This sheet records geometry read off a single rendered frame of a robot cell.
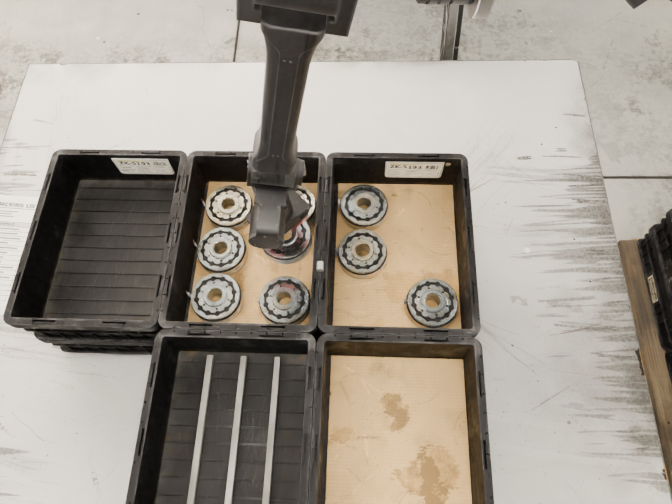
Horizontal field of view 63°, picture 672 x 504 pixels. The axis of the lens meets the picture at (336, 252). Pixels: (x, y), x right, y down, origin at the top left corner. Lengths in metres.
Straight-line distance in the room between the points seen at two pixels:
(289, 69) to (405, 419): 0.70
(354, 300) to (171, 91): 0.86
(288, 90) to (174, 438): 0.72
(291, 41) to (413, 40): 2.18
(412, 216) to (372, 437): 0.48
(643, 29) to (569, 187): 1.65
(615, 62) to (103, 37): 2.38
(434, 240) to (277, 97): 0.64
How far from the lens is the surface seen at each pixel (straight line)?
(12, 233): 1.59
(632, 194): 2.46
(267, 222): 0.85
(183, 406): 1.13
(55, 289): 1.31
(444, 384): 1.10
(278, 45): 0.58
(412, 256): 1.18
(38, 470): 1.37
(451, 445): 1.09
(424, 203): 1.24
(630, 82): 2.81
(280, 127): 0.70
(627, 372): 1.36
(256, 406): 1.10
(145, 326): 1.08
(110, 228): 1.32
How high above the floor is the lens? 1.90
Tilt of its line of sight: 65 degrees down
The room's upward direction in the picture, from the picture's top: 5 degrees counter-clockwise
